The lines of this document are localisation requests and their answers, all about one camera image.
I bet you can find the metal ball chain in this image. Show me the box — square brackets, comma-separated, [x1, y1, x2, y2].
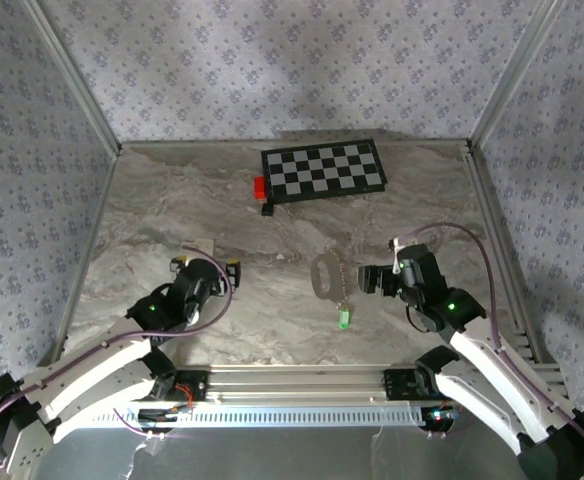
[338, 248, 351, 303]

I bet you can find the small circuit board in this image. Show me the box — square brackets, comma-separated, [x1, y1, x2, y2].
[424, 407, 461, 424]

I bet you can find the black and grey chessboard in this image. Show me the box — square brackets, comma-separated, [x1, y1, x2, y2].
[260, 138, 389, 204]

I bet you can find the thin black cable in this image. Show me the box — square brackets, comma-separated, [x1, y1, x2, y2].
[404, 303, 426, 334]

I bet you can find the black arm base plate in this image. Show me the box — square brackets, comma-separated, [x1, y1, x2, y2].
[169, 369, 209, 404]
[382, 368, 431, 401]

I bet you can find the aluminium table edge rail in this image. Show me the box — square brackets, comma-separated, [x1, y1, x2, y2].
[464, 141, 568, 396]
[46, 148, 121, 361]
[119, 139, 471, 150]

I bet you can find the black cable connector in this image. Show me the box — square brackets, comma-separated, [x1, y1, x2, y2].
[138, 408, 193, 422]

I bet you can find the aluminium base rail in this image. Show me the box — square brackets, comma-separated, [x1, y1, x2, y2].
[176, 363, 568, 405]

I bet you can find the slotted grey cable duct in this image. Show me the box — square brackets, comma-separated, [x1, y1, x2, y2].
[89, 405, 429, 430]

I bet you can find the aluminium frame post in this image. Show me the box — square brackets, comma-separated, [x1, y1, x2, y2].
[469, 0, 571, 151]
[21, 0, 123, 154]

